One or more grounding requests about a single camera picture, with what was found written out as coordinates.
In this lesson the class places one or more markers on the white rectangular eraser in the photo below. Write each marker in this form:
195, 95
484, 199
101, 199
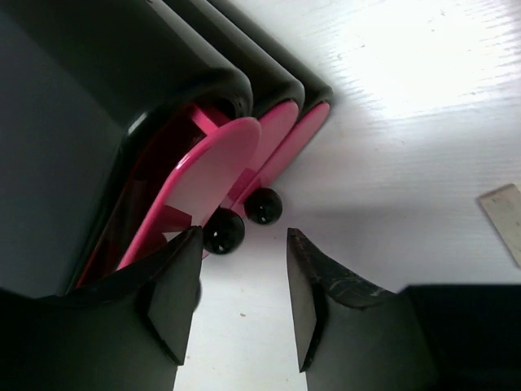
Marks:
502, 206

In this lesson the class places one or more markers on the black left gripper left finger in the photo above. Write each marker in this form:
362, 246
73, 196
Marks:
127, 331

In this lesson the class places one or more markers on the black pink drawer unit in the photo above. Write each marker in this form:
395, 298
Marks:
125, 122

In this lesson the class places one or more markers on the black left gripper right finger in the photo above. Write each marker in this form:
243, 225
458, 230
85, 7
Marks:
352, 334

